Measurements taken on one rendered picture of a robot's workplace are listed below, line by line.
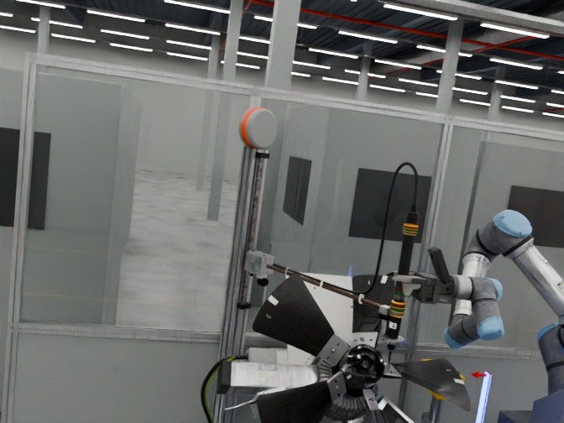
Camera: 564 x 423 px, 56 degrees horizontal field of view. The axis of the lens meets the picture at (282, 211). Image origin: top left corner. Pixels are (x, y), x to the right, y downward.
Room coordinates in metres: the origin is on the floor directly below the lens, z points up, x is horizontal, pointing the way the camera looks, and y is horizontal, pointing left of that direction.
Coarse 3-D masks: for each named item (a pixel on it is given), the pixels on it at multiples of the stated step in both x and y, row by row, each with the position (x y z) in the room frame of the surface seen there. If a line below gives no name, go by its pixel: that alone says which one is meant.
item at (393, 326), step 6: (414, 204) 1.58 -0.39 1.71; (414, 210) 1.58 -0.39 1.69; (408, 216) 1.58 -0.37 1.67; (414, 216) 1.57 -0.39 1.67; (414, 222) 1.57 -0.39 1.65; (390, 318) 1.58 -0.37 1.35; (396, 318) 1.57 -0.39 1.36; (390, 324) 1.58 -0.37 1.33; (396, 324) 1.57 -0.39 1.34; (390, 330) 1.58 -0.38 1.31; (396, 330) 1.57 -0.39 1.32; (390, 336) 1.57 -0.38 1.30; (396, 336) 1.57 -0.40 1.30; (390, 348) 1.58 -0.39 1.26
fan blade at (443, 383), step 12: (432, 360) 1.70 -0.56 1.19; (444, 360) 1.71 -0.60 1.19; (408, 372) 1.58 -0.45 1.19; (420, 372) 1.60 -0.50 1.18; (432, 372) 1.63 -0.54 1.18; (444, 372) 1.65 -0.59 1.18; (456, 372) 1.66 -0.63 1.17; (420, 384) 1.53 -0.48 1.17; (432, 384) 1.56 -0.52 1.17; (444, 384) 1.57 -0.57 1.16; (456, 384) 1.60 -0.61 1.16; (444, 396) 1.52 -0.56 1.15; (456, 396) 1.54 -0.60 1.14; (468, 396) 1.57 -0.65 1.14; (468, 408) 1.52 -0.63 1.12
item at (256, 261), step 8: (248, 256) 2.01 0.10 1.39; (256, 256) 1.98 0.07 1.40; (264, 256) 1.99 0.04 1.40; (272, 256) 2.00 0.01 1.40; (248, 264) 2.00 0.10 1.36; (256, 264) 1.98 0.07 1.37; (264, 264) 1.97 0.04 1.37; (272, 264) 2.00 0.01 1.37; (256, 272) 1.97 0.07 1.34; (264, 272) 1.98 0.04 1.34; (272, 272) 2.01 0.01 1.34
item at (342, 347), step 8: (336, 336) 1.58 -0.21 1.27; (328, 344) 1.59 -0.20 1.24; (336, 344) 1.58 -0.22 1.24; (344, 344) 1.58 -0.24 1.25; (320, 352) 1.60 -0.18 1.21; (328, 352) 1.59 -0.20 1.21; (336, 352) 1.58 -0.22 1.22; (344, 352) 1.57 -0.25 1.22; (328, 360) 1.59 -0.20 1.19; (336, 360) 1.58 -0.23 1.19
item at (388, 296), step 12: (360, 276) 1.83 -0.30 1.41; (372, 276) 1.81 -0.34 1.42; (360, 288) 1.79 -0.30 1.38; (384, 288) 1.76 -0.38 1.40; (372, 300) 1.73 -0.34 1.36; (384, 300) 1.71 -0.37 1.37; (360, 312) 1.72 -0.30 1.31; (372, 312) 1.69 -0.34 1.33; (360, 324) 1.68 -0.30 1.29; (372, 324) 1.65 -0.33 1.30
